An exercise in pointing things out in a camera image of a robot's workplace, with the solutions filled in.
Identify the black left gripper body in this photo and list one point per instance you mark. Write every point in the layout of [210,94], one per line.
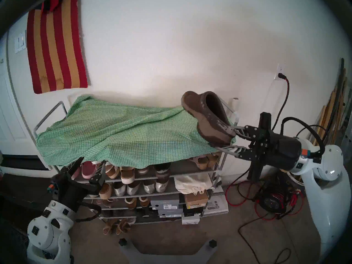
[70,192]

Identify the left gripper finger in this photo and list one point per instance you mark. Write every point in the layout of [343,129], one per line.
[99,178]
[74,170]

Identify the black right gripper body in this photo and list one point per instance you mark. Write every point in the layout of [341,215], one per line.
[284,153]

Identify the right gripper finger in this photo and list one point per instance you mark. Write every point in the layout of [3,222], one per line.
[239,152]
[249,132]

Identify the brown suede clog shoe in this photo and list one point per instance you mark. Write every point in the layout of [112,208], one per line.
[162,171]
[198,115]

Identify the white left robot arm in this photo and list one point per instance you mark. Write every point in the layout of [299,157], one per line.
[44,233]

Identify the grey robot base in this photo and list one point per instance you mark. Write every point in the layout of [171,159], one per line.
[132,252]

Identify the pink slip-on shoe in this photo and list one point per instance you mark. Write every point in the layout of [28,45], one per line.
[77,174]
[88,170]

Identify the tan white espadrille shoe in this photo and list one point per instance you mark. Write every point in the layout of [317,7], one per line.
[112,172]

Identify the woven jute shoe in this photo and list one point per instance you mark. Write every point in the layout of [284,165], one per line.
[106,192]

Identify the silver flat shoe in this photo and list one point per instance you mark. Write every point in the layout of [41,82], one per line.
[134,188]
[149,187]
[162,186]
[119,189]

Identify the white platform espadrille shoe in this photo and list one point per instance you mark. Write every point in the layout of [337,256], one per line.
[127,176]

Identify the pale pink shoe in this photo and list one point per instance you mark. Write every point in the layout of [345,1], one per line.
[132,220]

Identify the grey metal shoe rack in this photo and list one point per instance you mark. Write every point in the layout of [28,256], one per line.
[181,170]

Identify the brown cardboard shoe box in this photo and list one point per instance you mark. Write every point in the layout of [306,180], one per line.
[195,200]

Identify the large grey shoe box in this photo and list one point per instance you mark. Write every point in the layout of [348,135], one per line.
[165,202]

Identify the black shoe box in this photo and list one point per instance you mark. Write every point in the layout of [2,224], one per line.
[192,212]

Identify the small grey shoe box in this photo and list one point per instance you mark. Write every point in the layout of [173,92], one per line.
[170,213]

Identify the white shoe box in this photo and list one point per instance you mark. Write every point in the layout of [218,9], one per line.
[189,220]

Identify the tan cork sandal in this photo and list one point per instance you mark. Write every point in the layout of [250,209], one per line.
[213,160]
[200,163]

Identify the tan ankle boot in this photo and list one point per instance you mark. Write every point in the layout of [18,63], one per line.
[131,203]
[144,201]

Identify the dark brown wooden step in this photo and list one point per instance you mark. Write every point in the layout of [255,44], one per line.
[22,189]

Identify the black doorstep strip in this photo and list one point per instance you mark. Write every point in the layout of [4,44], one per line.
[24,163]

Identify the green gingham cloth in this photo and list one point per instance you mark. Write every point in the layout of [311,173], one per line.
[123,128]

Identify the pale wooden slat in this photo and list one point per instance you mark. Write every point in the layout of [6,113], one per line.
[335,93]
[323,112]

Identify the flat white printed box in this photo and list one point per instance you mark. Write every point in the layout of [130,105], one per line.
[217,204]

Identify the black base knob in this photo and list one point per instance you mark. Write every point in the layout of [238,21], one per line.
[212,243]
[122,241]

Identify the dark blue patterned rug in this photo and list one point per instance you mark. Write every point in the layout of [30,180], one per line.
[13,238]

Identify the white panel door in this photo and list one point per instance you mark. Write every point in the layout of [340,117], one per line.
[11,115]

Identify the wooden sticks bundle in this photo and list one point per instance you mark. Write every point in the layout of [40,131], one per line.
[342,65]

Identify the red tan striped flag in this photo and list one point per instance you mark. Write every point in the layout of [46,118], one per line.
[55,46]

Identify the white wall outlet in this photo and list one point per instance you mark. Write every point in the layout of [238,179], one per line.
[278,69]

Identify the white light switch plate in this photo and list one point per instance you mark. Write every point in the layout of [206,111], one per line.
[20,43]

